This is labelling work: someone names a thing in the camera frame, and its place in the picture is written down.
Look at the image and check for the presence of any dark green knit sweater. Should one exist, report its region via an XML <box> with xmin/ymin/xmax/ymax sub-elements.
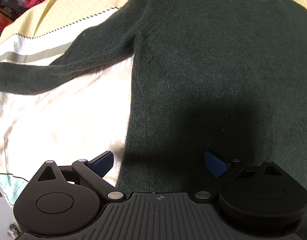
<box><xmin>0</xmin><ymin>0</ymin><xmax>307</xmax><ymax>193</ymax></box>

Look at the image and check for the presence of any yellow beige patterned bedspread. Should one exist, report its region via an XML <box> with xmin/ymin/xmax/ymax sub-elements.
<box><xmin>0</xmin><ymin>0</ymin><xmax>307</xmax><ymax>205</ymax></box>

